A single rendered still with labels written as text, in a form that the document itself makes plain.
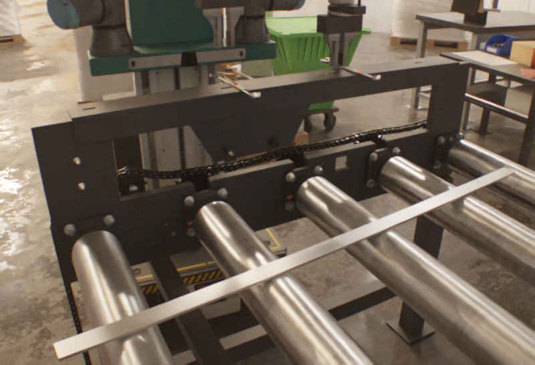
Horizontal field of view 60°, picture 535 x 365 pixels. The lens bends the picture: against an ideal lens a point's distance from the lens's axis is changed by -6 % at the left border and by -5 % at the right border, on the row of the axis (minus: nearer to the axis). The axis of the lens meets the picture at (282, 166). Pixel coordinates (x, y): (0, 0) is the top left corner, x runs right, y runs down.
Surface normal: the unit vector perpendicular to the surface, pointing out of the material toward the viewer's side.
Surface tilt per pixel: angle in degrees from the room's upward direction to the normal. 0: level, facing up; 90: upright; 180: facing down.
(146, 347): 14
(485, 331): 42
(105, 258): 3
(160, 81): 90
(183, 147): 90
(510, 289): 0
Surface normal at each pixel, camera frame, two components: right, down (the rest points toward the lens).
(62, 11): -0.49, 0.48
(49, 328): 0.01, -0.90
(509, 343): -0.50, -0.61
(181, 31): 0.39, 0.40
